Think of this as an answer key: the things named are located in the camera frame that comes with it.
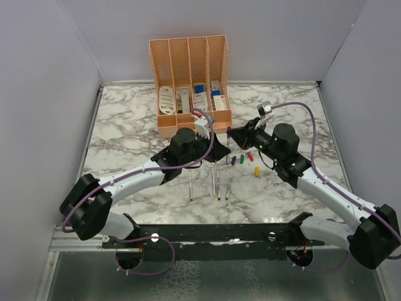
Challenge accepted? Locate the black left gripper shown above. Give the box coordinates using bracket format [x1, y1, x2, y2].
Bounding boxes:
[180, 129, 230, 166]

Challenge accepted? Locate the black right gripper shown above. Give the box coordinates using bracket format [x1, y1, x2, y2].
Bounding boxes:
[227, 118, 281, 164]

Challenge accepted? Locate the red pen cap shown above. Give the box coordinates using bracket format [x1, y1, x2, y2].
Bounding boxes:
[247, 152, 254, 161]

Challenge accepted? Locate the white red marker pen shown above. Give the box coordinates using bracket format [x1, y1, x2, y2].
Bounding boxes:
[189, 170, 194, 202]

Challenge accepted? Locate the white purple marker pen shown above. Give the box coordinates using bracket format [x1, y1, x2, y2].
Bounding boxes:
[226, 127, 231, 165]

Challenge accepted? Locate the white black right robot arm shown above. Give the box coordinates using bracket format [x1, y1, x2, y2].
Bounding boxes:
[227, 117, 400, 270]

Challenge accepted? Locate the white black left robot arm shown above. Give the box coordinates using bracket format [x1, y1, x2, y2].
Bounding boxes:
[60, 128, 230, 248]

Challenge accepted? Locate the white green marker pen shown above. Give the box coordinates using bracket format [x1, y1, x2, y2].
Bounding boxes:
[225, 171, 232, 201]

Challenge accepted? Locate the white blue marker pen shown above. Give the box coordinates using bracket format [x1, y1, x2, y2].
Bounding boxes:
[216, 170, 221, 201]

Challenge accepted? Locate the white yellow marker pen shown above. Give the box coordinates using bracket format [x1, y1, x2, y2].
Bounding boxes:
[211, 167, 217, 198]

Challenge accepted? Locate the white red box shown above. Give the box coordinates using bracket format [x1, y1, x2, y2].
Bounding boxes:
[211, 80, 228, 110]

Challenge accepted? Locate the white blue box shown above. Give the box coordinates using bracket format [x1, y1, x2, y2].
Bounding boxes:
[193, 83, 209, 112]

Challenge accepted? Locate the white oval label card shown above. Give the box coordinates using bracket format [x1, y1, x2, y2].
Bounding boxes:
[159, 86, 175, 115]

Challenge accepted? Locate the peach plastic desk organizer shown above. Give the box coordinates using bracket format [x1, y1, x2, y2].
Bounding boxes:
[149, 35, 232, 138]

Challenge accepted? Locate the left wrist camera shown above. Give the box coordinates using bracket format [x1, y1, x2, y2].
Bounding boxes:
[194, 116, 211, 140]

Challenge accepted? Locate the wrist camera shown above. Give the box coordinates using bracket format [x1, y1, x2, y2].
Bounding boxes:
[256, 102, 273, 129]
[194, 116, 211, 140]

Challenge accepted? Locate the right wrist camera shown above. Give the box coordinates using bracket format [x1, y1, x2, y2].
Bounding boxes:
[256, 102, 273, 129]

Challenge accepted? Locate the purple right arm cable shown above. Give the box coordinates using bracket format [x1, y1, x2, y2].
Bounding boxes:
[269, 102, 401, 261]

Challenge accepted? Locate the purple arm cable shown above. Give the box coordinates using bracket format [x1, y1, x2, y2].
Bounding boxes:
[61, 108, 216, 233]
[269, 102, 401, 261]

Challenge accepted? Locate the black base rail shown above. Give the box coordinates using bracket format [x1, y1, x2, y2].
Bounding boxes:
[102, 216, 322, 268]

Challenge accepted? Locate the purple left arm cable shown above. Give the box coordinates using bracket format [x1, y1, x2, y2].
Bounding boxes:
[61, 108, 216, 233]

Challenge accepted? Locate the aluminium extrusion frame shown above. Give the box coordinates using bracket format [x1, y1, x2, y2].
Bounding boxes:
[48, 224, 109, 253]

